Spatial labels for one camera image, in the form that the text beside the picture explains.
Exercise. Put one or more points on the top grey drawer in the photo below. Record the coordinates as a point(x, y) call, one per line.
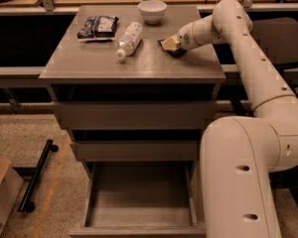
point(134, 116)

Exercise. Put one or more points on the blue white snack bag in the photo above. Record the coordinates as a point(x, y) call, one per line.
point(98, 28)

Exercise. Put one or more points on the clear plastic water bottle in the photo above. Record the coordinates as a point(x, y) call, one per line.
point(128, 42)

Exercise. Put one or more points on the open bottom grey drawer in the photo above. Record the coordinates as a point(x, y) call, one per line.
point(139, 200)

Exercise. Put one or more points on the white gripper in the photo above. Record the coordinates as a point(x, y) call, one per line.
point(184, 38)

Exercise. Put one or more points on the white ceramic bowl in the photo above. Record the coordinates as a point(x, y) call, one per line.
point(152, 11)

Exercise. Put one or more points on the black office chair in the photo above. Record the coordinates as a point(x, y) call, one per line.
point(273, 131)

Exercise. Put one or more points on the middle grey drawer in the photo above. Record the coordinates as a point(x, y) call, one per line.
point(136, 151)

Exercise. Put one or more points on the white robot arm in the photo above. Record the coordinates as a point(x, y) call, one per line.
point(239, 153)

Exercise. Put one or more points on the dark blue rxbar wrapper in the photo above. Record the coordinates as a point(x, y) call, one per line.
point(175, 54)

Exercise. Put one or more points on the cardboard box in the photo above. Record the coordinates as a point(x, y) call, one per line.
point(10, 185)

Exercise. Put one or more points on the grey drawer cabinet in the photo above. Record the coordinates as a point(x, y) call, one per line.
point(91, 72)

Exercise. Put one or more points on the black wheeled bar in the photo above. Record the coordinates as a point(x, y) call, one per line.
point(33, 173)

